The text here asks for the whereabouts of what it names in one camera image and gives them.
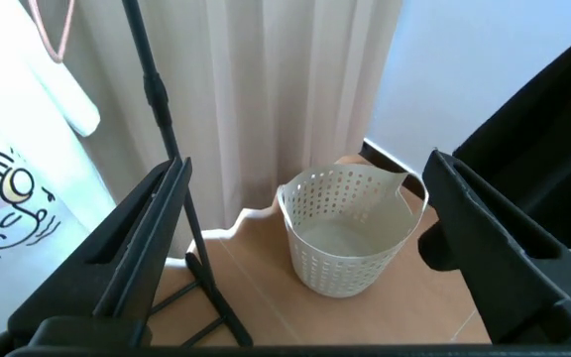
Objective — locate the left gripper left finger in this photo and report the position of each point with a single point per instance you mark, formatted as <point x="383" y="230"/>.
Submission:
<point x="117" y="277"/>

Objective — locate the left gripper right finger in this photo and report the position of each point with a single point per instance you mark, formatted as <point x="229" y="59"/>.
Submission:
<point x="523" y="292"/>

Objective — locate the black garment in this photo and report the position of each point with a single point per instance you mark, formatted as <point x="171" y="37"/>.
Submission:
<point x="553" y="149"/>

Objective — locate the white printed t-shirt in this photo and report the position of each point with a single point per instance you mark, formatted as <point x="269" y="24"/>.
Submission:
<point x="8" y="124"/>

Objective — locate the pink clothes hanger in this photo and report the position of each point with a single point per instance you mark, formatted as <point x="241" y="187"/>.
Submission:
<point x="57" y="58"/>

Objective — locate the black clothes rack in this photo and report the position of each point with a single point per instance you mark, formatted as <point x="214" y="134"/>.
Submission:
<point x="159" y="104"/>

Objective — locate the white laundry basket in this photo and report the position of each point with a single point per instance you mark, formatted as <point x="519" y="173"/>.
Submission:
<point x="340" y="268"/>

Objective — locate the beige curtain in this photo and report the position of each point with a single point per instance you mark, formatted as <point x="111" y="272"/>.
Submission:
<point x="265" y="89"/>

